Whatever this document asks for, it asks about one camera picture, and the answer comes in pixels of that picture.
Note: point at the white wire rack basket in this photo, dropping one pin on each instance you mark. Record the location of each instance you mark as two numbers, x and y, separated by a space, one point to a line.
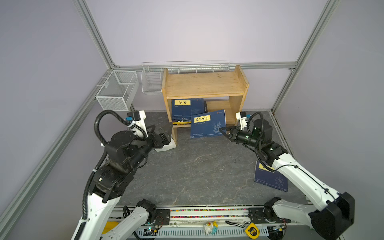
152 72

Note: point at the small colourful toy figure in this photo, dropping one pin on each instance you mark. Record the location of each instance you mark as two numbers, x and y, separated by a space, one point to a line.
211 228

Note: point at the white mesh box basket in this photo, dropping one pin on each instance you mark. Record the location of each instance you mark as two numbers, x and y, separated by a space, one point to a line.
118 91

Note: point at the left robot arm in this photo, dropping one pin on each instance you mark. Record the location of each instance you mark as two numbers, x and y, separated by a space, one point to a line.
106 185

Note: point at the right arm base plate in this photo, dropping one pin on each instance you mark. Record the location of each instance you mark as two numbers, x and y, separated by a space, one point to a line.
260 215

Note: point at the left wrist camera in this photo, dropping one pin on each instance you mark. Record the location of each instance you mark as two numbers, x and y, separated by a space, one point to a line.
139 127

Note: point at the dark wolf cover book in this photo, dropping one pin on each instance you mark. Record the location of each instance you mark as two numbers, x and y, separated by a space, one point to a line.
205 105

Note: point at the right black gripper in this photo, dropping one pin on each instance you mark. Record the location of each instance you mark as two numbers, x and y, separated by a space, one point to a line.
234 134

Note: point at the aluminium rail with cable duct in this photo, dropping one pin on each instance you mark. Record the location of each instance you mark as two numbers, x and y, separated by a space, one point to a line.
189 223

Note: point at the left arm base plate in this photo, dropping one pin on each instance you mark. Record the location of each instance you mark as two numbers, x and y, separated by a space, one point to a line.
160 217

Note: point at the black book gold title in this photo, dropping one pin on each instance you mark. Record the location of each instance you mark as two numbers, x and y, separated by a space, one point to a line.
181 123

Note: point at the white tissue pack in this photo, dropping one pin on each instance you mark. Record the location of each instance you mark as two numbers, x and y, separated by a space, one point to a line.
171 145

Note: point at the wooden two-tier shelf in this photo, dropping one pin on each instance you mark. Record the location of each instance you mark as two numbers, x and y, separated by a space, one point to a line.
233 85

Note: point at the yellow tape measure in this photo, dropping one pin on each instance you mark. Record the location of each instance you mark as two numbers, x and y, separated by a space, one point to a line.
252 231

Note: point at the yellow banana toy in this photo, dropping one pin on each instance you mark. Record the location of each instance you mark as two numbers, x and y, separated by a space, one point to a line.
107 228

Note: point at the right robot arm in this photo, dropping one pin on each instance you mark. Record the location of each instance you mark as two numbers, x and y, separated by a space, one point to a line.
331 212

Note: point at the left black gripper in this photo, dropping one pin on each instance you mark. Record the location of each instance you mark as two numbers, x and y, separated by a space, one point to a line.
166 139

